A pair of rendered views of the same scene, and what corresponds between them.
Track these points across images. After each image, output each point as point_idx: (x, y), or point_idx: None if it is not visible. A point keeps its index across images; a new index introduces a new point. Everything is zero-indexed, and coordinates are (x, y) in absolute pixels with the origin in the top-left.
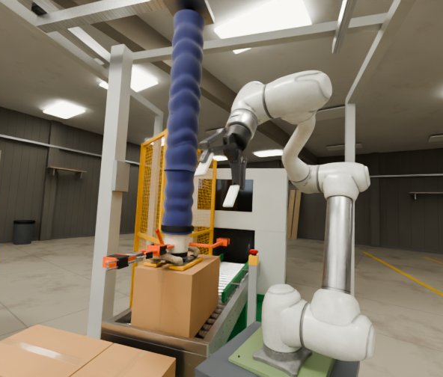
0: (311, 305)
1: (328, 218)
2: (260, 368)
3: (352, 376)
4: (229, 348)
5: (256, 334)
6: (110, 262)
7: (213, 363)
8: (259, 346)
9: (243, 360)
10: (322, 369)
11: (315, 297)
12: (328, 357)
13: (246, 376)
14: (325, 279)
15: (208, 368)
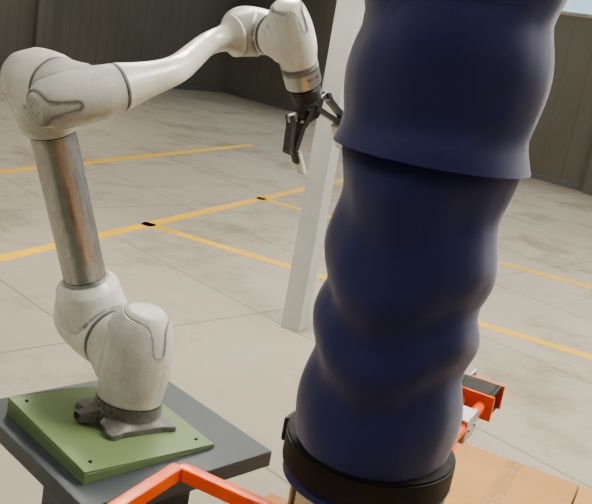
0: (124, 302)
1: (83, 170)
2: (175, 418)
3: (41, 392)
4: (200, 463)
5: (134, 456)
6: (472, 370)
7: (240, 449)
8: (149, 439)
9: (192, 433)
10: (90, 389)
11: (118, 290)
12: (60, 393)
13: (198, 426)
14: (103, 263)
15: (250, 446)
